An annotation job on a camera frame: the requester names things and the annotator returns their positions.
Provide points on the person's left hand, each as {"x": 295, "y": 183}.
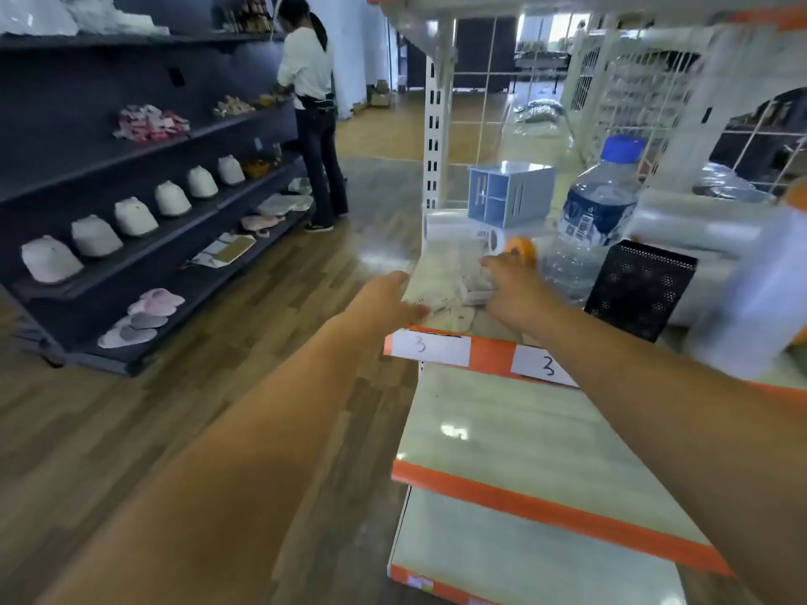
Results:
{"x": 385, "y": 308}

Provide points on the person's right hand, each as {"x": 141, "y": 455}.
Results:
{"x": 520, "y": 293}

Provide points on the pile of red white boxes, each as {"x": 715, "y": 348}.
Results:
{"x": 151, "y": 123}

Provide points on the dark metal shelf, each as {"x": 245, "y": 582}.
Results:
{"x": 76, "y": 164}

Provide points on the person's left forearm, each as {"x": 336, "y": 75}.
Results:
{"x": 240, "y": 472}

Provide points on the person's right forearm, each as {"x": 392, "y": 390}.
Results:
{"x": 681, "y": 422}

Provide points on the white orange shelf rack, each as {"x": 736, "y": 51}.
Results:
{"x": 530, "y": 435}

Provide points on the yellow tape roll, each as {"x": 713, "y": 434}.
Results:
{"x": 520, "y": 249}

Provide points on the white paper label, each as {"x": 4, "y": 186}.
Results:
{"x": 426, "y": 348}
{"x": 545, "y": 366}

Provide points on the light blue plastic organizer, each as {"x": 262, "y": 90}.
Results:
{"x": 510, "y": 195}

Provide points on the clear water bottle blue cap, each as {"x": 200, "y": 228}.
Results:
{"x": 590, "y": 220}

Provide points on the black mesh pen holder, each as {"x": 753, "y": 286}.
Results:
{"x": 638, "y": 290}

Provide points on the clear packaged insoles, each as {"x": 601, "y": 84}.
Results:
{"x": 252, "y": 220}

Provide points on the clear plastic bag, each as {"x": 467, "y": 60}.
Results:
{"x": 540, "y": 129}

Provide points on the brown packaged items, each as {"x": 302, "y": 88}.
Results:
{"x": 262, "y": 165}

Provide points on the cardboard box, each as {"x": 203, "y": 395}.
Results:
{"x": 381, "y": 93}

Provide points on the pink slipper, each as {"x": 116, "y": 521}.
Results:
{"x": 151, "y": 306}
{"x": 164, "y": 296}

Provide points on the grey slipper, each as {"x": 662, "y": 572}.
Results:
{"x": 145, "y": 321}
{"x": 116, "y": 336}

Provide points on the pile of yellow small items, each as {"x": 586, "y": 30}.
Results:
{"x": 233, "y": 106}

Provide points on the white bags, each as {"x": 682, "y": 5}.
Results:
{"x": 76, "y": 12}

